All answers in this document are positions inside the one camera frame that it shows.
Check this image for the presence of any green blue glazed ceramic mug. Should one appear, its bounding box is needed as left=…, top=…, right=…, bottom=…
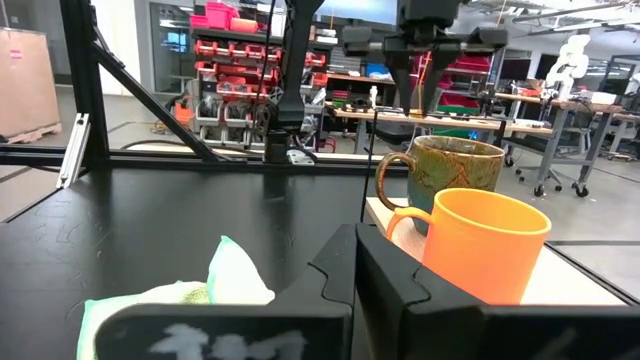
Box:
left=374, top=134, right=506, bottom=237

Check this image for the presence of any wooden workbench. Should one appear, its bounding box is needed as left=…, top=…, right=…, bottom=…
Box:
left=324, top=102, right=556, bottom=156

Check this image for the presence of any wooden cutting board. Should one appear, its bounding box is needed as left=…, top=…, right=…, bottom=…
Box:
left=364, top=196, right=630, bottom=307

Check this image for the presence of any silver corner bracket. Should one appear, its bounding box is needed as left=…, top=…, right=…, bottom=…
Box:
left=287, top=148, right=316, bottom=166

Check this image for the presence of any gray-legged work table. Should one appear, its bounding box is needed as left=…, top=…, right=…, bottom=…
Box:
left=492, top=92, right=626, bottom=199

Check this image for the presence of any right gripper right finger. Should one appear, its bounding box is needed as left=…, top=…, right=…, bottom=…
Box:
left=355, top=223, right=485, bottom=321

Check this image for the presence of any orange plastic mug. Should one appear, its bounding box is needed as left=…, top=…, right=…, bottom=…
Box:
left=385, top=187, right=553, bottom=307

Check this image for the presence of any brown cardboard crate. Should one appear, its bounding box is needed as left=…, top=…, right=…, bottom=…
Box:
left=0, top=27, right=63, bottom=145

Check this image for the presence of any pale green-edged microfiber cloth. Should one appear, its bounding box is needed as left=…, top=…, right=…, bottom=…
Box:
left=74, top=234, right=277, bottom=360

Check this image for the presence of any black metal shelf frame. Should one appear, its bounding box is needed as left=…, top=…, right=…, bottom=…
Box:
left=358, top=107, right=380, bottom=224

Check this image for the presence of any wall display screen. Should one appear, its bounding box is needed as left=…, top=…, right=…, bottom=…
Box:
left=314, top=0, right=401, bottom=27

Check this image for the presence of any rack with red bins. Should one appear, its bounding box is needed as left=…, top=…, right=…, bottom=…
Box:
left=188, top=0, right=334, bottom=151

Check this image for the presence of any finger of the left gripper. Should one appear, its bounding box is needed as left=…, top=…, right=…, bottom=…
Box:
left=383, top=49, right=417, bottom=117
left=420, top=49, right=462, bottom=116

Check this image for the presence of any silver aluminium extrusion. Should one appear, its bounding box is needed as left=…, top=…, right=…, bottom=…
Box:
left=55, top=112, right=92, bottom=190

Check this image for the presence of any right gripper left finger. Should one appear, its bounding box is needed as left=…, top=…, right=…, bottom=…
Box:
left=272, top=222, right=358, bottom=308

